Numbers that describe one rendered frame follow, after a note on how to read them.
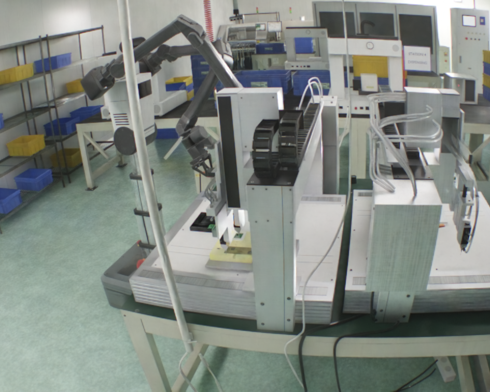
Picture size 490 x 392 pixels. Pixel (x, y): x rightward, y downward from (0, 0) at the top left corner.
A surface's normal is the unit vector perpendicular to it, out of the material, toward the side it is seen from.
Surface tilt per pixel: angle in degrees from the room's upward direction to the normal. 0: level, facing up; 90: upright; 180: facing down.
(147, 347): 90
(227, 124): 90
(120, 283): 45
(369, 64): 90
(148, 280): 0
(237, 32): 56
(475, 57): 90
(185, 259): 0
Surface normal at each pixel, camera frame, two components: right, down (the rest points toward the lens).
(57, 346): -0.08, -0.93
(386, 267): -0.27, 0.36
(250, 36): -0.27, -0.22
